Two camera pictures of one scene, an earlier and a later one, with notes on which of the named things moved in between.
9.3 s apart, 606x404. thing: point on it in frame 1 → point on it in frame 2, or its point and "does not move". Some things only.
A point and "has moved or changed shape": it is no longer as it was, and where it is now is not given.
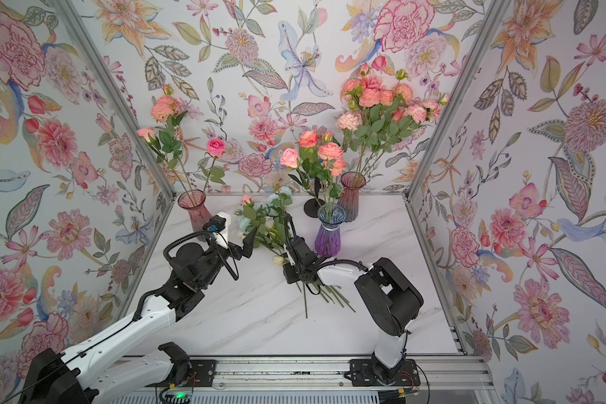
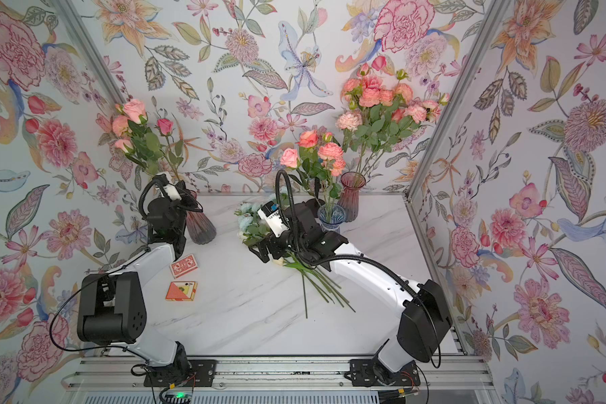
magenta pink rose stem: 216,148 → 166,127
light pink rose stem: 148,135 → 126,146
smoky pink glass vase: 193,200 has moved or changed shape
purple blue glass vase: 327,240 does not move
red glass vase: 349,198 does not move
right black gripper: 288,272 → 276,243
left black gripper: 247,250 → 186,200
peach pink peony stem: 166,108 → 138,141
